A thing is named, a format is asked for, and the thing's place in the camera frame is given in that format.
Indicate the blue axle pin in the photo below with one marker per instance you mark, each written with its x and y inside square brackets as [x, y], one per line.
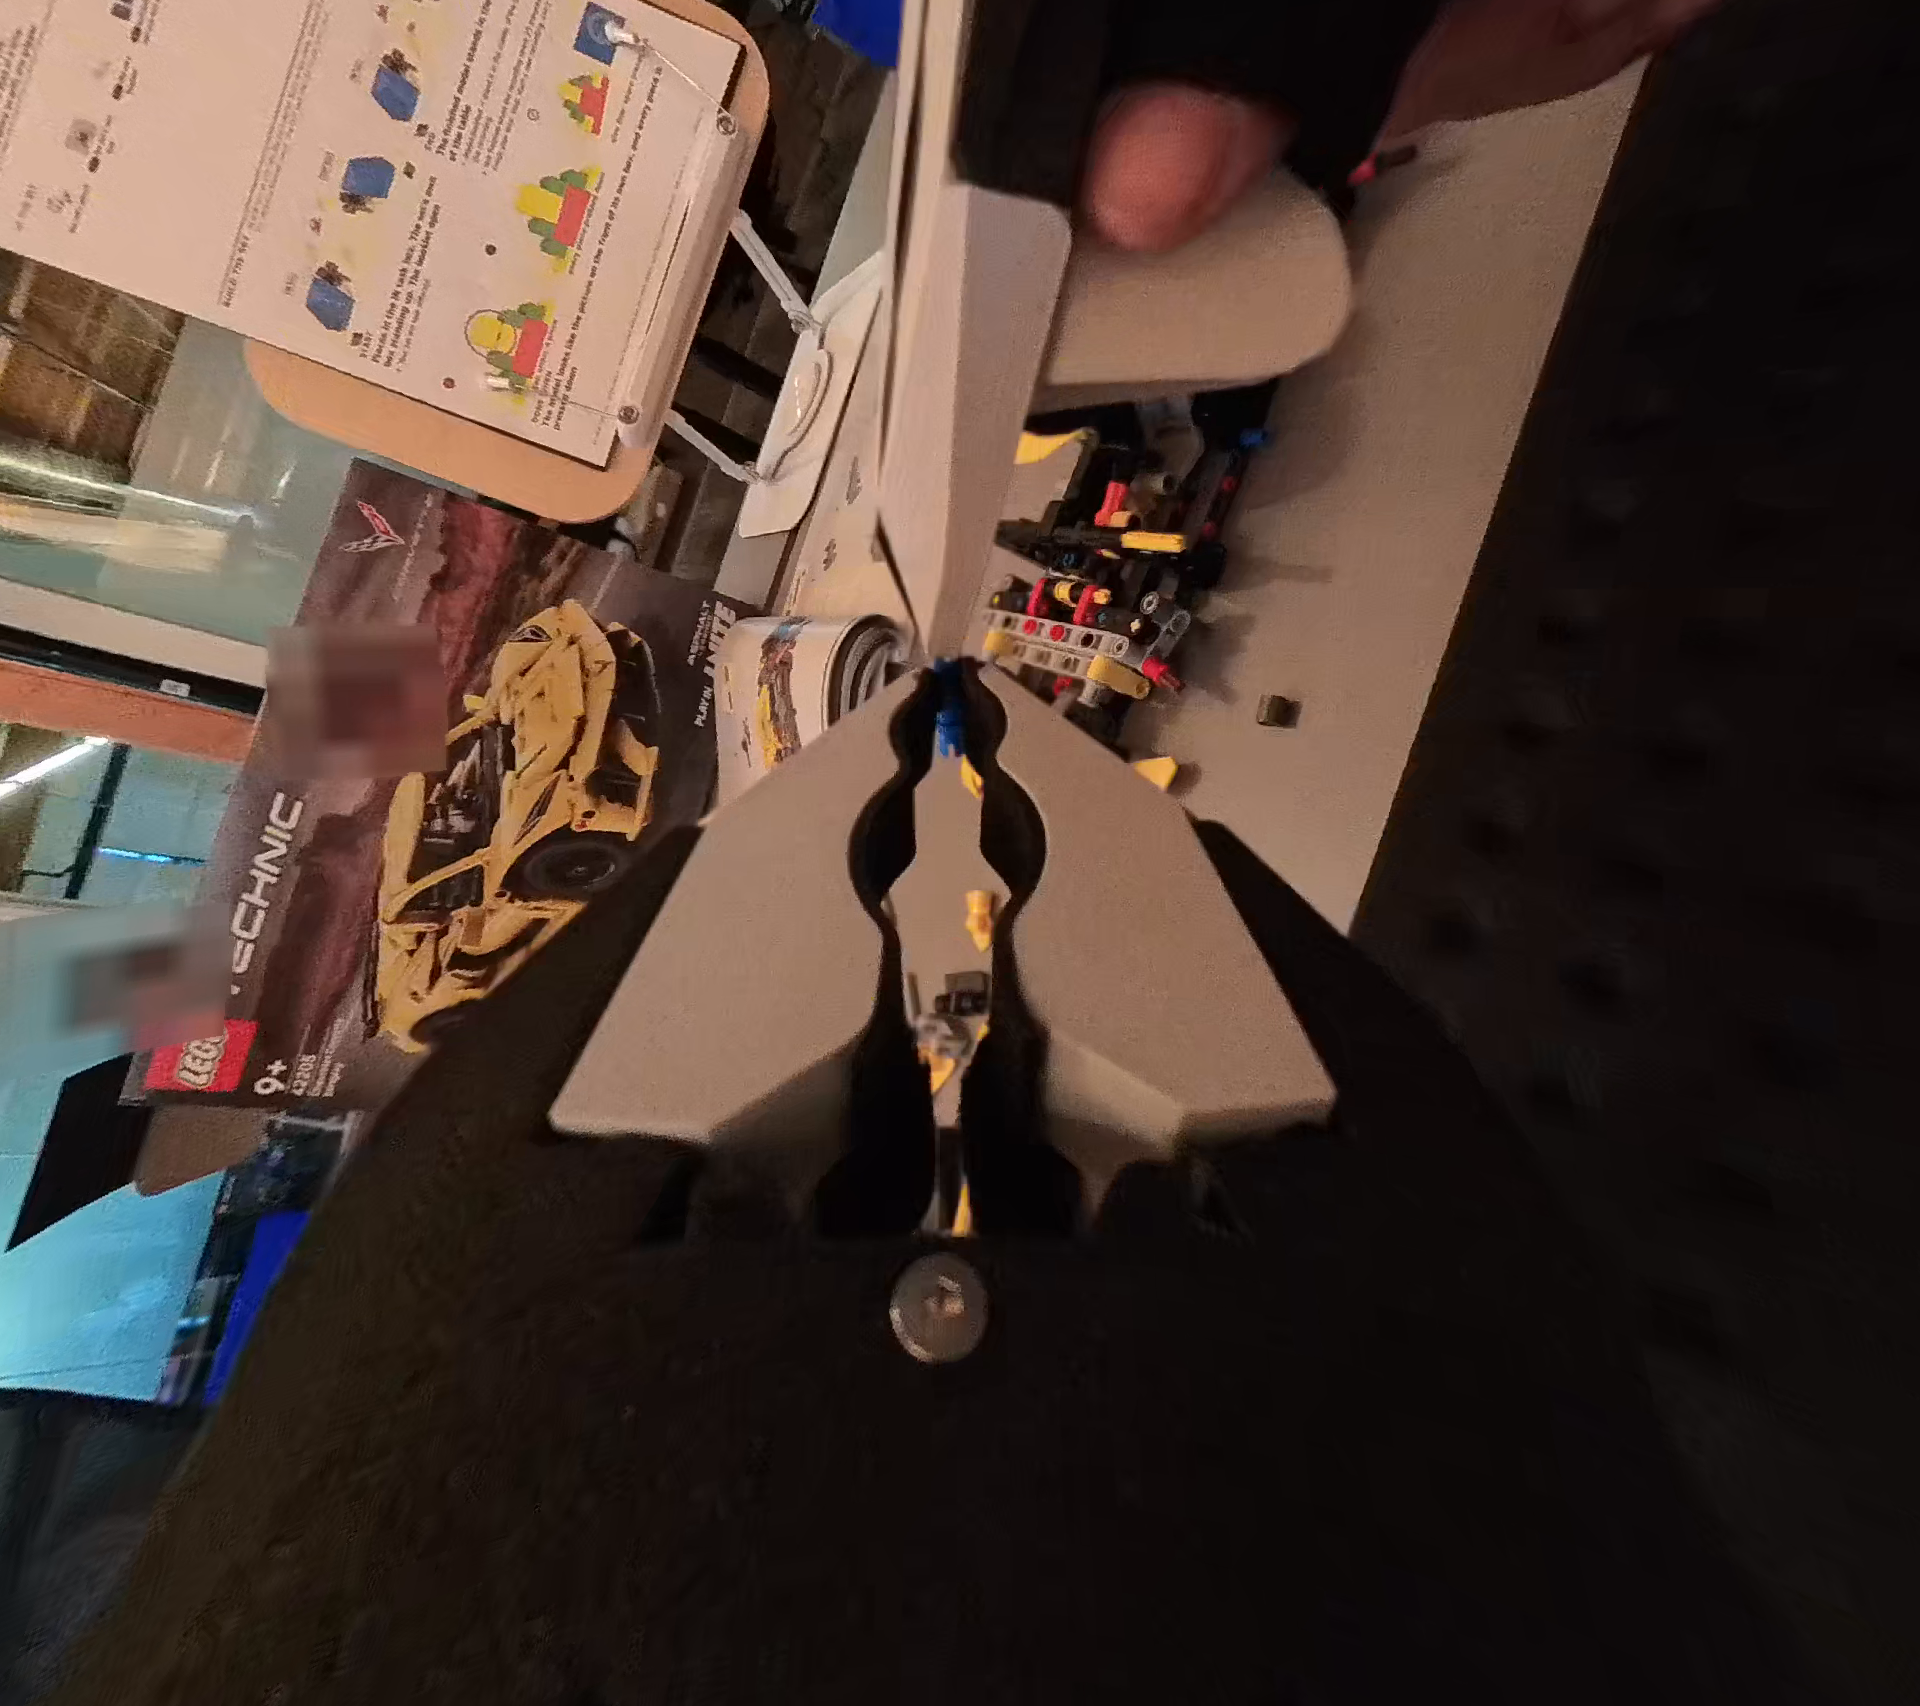
[948, 708]

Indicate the red tipped black pin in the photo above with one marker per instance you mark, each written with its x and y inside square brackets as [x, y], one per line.
[1383, 165]

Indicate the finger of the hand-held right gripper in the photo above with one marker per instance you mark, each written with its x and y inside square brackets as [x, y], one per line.
[968, 416]

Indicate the open instruction booklet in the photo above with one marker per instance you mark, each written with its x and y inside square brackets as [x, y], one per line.
[794, 686]

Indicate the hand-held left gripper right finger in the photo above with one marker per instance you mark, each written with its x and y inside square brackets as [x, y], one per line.
[1170, 970]

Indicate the small black toy piece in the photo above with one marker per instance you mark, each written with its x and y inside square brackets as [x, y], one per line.
[1277, 713]

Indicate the toy car set box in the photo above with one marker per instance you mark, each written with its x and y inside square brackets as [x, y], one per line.
[494, 760]

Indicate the toy car chassis model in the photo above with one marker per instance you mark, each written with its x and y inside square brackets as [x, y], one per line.
[1110, 551]

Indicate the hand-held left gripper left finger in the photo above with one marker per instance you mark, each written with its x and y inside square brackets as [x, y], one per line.
[720, 987]

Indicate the person's right hand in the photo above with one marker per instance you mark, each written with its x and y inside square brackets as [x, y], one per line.
[1184, 160]

